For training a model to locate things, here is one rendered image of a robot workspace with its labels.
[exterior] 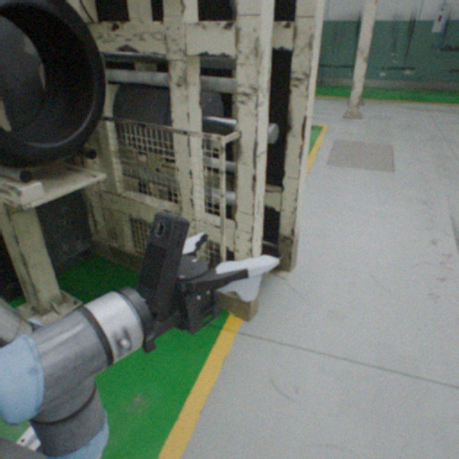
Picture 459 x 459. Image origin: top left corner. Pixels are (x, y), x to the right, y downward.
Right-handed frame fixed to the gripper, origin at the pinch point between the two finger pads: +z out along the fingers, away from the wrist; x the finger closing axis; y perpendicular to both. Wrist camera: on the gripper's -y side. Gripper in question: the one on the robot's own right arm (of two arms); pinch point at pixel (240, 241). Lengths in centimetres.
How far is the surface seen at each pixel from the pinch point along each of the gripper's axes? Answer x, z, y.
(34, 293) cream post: -148, -4, 69
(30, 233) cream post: -144, 3, 37
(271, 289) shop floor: -83, 101, 96
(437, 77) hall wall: -273, 941, 42
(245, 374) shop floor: -53, 46, 100
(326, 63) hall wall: -497, 830, -11
